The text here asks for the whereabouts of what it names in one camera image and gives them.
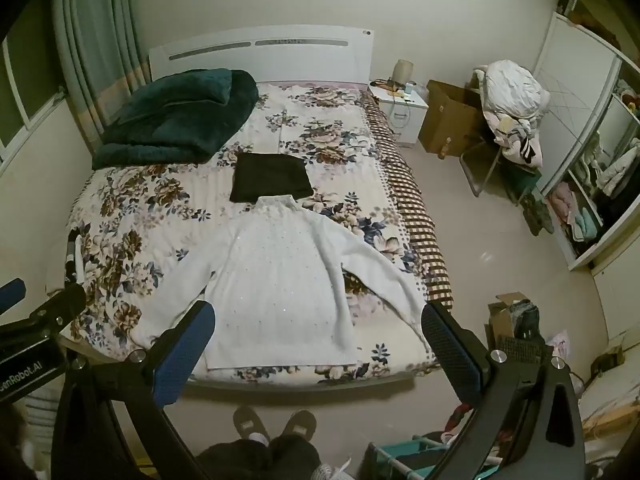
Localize person's grey slipper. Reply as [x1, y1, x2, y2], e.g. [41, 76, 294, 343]
[232, 406, 274, 445]
[282, 409, 319, 450]

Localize white nightstand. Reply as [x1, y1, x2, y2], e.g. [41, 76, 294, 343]
[368, 80, 430, 150]

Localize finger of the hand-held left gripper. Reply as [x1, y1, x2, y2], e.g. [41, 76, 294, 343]
[27, 230, 87, 335]
[0, 278, 27, 314]

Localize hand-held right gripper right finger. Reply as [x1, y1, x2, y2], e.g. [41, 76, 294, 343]
[421, 301, 587, 480]

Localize teal metal rack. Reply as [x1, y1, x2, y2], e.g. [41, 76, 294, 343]
[366, 432, 502, 480]

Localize small open cardboard box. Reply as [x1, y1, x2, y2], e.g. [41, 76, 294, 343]
[487, 292, 547, 357]

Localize white knit sweater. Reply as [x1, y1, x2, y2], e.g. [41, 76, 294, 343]
[131, 194, 431, 372]

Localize beige table lamp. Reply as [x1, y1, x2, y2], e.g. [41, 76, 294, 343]
[392, 59, 416, 87]

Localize person's legs in dark pants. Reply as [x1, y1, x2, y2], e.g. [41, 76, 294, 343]
[194, 432, 322, 480]

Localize black folded cloth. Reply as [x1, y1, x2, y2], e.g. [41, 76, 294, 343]
[229, 152, 314, 205]

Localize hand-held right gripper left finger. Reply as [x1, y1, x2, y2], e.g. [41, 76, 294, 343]
[52, 300, 217, 480]

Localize brown checked bed skirt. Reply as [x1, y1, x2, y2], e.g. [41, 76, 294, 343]
[361, 94, 456, 312]

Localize green curtain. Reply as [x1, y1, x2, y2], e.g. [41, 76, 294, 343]
[50, 0, 154, 157]

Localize pair of green slippers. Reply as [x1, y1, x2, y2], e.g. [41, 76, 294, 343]
[519, 194, 557, 237]

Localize window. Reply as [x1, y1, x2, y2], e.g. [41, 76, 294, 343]
[0, 22, 69, 162]

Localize green folding chair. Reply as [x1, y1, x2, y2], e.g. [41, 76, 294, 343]
[460, 135, 544, 207]

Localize dark green plush blanket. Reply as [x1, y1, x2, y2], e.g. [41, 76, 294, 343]
[92, 67, 260, 170]

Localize floral bed sheet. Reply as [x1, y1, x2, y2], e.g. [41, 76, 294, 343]
[65, 81, 441, 401]

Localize white wardrobe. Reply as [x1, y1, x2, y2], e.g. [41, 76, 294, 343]
[531, 10, 640, 274]

